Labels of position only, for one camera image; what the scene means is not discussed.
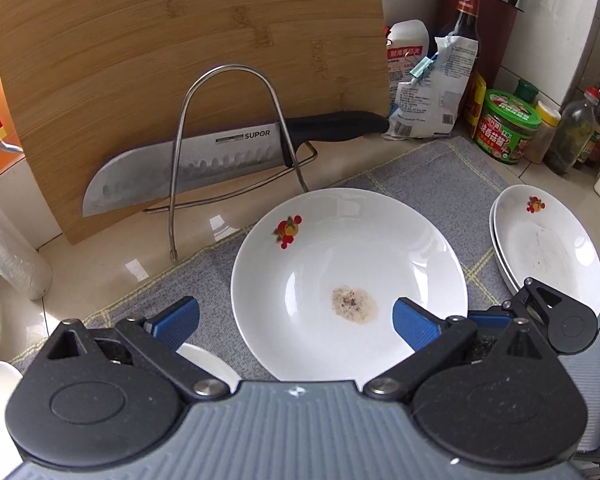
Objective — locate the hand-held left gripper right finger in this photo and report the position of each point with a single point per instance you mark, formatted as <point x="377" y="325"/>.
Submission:
<point x="415" y="327"/>

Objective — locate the white packet with red label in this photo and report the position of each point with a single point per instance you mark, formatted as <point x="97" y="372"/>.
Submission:
<point x="405" y="37"/>

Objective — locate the white plate with brown stain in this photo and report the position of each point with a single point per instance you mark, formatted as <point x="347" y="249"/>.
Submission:
<point x="350" y="260"/>

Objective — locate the tall plastic wrap roll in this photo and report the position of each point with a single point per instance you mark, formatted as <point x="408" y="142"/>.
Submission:
<point x="10" y="240"/>

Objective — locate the spice jar with yellow lid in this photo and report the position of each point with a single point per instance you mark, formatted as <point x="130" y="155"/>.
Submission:
<point x="542" y="135"/>

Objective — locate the sauce jar with green lid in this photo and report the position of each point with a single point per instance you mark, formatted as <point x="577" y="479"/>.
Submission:
<point x="507" y="130"/>

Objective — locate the crumpled white bag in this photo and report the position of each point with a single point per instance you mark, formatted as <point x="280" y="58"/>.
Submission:
<point x="440" y="100"/>

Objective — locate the yellow seasoning box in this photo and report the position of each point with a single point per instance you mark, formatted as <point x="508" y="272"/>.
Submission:
<point x="475" y="102"/>

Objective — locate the white plate with two flower prints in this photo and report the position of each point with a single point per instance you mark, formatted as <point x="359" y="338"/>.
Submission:
<point x="491" y="232"/>

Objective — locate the clear bottle with red cap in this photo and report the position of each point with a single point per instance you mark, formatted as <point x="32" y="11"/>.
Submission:
<point x="570" y="140"/>

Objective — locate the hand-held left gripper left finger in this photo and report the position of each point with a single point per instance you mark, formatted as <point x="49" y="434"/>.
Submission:
<point x="177" y="321"/>

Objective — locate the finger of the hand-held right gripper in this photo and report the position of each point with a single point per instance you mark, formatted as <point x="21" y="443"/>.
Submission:
<point x="490" y="319"/>

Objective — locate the dark red knife block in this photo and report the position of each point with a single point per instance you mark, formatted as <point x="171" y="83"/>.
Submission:
<point x="500" y="35"/>

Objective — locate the grey and teal checked cloth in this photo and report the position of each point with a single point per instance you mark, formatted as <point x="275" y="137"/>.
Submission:
<point x="405" y="170"/>

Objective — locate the teal binder clip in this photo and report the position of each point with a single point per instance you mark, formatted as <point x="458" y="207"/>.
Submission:
<point x="421" y="67"/>

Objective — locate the green capped jar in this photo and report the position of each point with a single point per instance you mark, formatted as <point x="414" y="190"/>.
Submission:
<point x="527" y="91"/>

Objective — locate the bamboo cutting board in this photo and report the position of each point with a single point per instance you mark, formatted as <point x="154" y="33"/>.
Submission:
<point x="130" y="60"/>

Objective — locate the dark soy sauce bottle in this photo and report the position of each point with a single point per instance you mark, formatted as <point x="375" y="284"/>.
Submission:
<point x="470" y="15"/>

